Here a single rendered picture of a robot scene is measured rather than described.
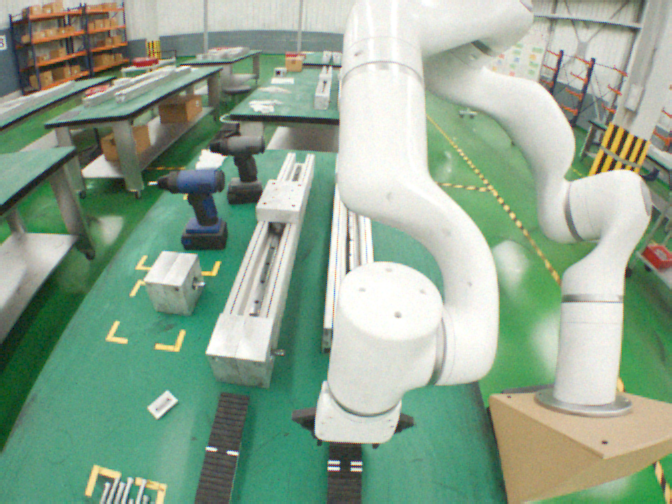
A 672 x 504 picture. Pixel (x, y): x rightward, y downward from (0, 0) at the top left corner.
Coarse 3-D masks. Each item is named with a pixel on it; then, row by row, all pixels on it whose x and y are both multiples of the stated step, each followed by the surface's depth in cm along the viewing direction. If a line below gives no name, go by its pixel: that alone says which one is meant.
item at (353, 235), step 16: (336, 192) 98; (336, 208) 90; (336, 224) 84; (352, 224) 90; (368, 224) 85; (336, 240) 79; (352, 240) 84; (368, 240) 80; (336, 256) 74; (352, 256) 79; (368, 256) 75; (336, 272) 70; (336, 288) 66; (336, 304) 62
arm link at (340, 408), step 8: (328, 384) 32; (328, 392) 32; (336, 400) 31; (336, 408) 32; (344, 408) 30; (392, 408) 31; (344, 416) 31; (352, 416) 31; (360, 416) 30; (368, 416) 30; (376, 416) 30; (384, 416) 31
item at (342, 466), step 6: (330, 462) 43; (336, 462) 43; (342, 462) 43; (348, 462) 43; (354, 462) 43; (360, 462) 43; (330, 468) 42; (336, 468) 42; (342, 468) 42; (348, 468) 42; (354, 468) 42; (360, 468) 42
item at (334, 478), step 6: (330, 474) 41; (336, 474) 42; (342, 474) 42; (348, 474) 42; (354, 474) 42; (360, 474) 42; (330, 480) 41; (336, 480) 41; (342, 480) 41; (348, 480) 41; (354, 480) 41; (360, 480) 41
